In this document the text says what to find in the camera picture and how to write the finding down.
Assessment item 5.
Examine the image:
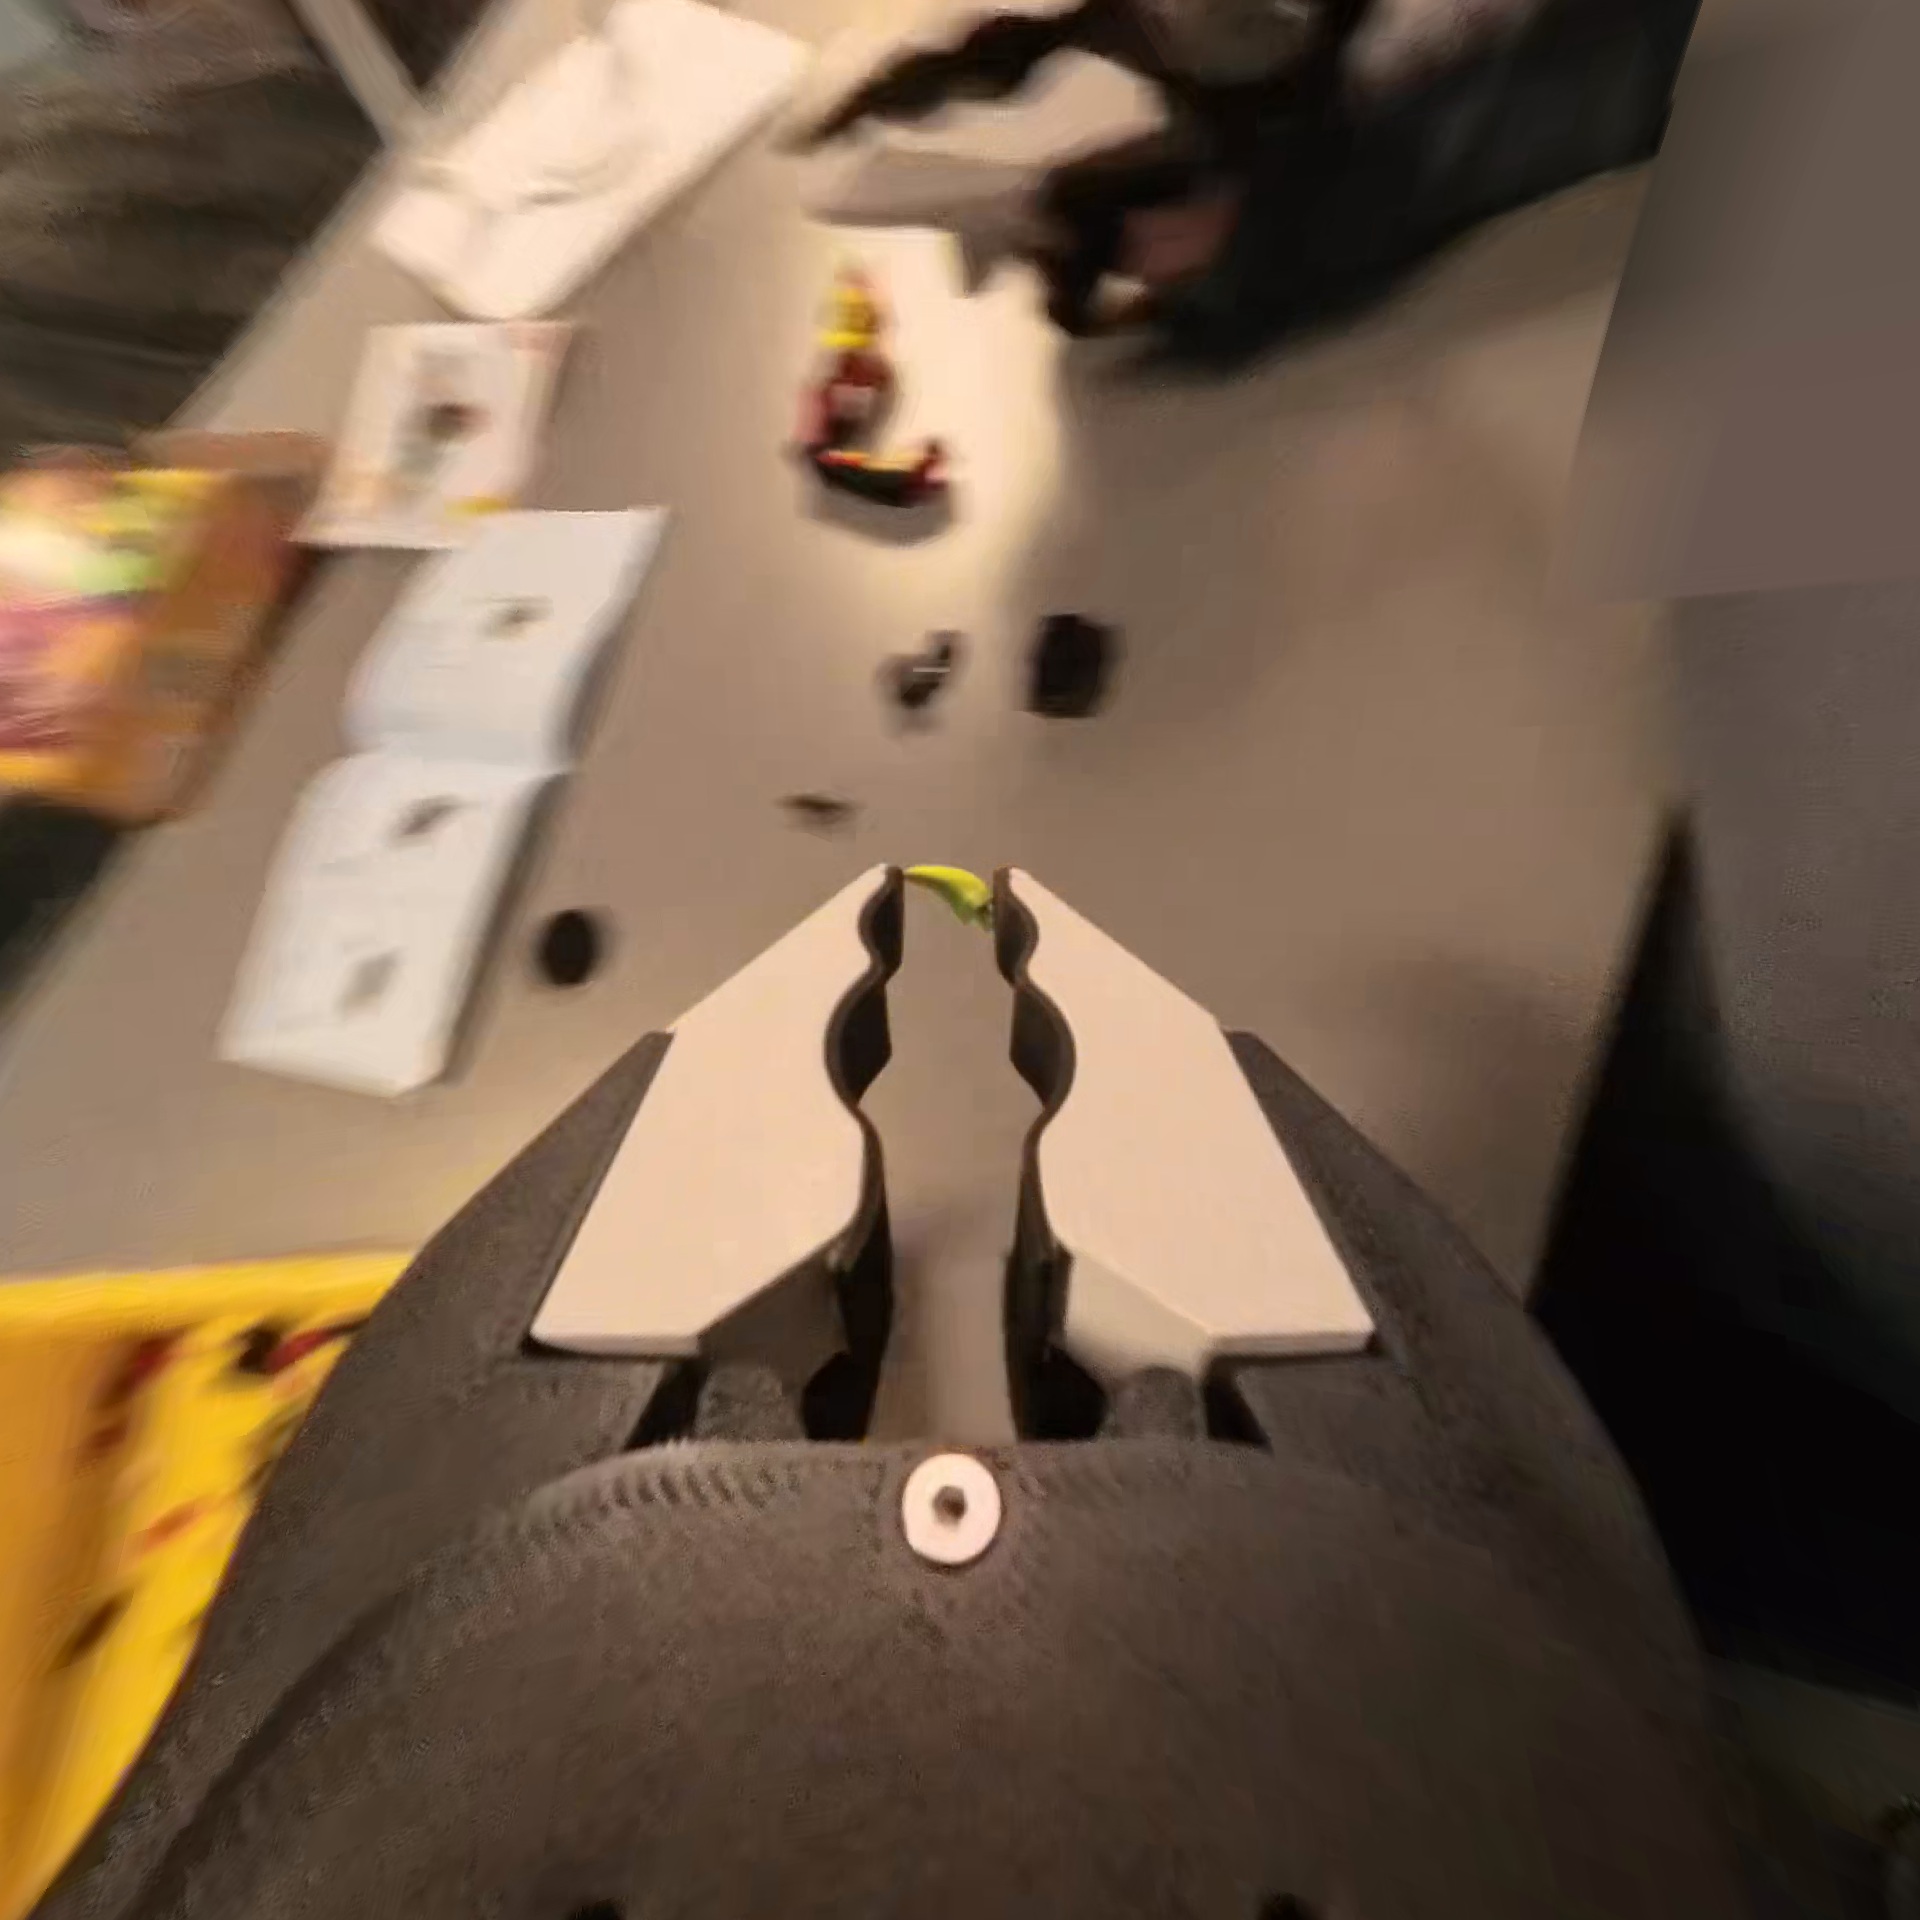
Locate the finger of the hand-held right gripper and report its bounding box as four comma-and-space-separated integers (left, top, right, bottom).
810, 74, 1173, 230

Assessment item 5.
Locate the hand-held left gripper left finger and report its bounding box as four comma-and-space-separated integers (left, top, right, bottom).
528, 863, 913, 1443

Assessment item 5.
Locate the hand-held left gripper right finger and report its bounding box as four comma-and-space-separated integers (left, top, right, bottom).
991, 865, 1380, 1443

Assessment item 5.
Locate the yellow plastic bin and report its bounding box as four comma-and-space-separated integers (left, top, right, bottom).
0, 1253, 414, 1920

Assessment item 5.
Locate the red black yellow brick model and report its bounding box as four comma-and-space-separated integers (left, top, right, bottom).
792, 263, 951, 510

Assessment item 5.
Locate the white lamp base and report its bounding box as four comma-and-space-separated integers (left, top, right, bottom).
372, 0, 813, 323

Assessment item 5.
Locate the open pale blue instruction booklet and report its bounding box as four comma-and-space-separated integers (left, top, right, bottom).
216, 506, 671, 1098

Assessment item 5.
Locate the person's grey sweater torso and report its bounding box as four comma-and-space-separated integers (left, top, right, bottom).
1531, 601, 1920, 1699

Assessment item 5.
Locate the dragon cover instruction booklet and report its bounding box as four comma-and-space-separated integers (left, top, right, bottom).
301, 319, 577, 551

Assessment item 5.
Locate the thin metal lamp rod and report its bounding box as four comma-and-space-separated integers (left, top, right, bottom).
293, 0, 427, 141

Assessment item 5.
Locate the cardboard toy brick box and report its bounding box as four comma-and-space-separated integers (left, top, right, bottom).
0, 433, 325, 824

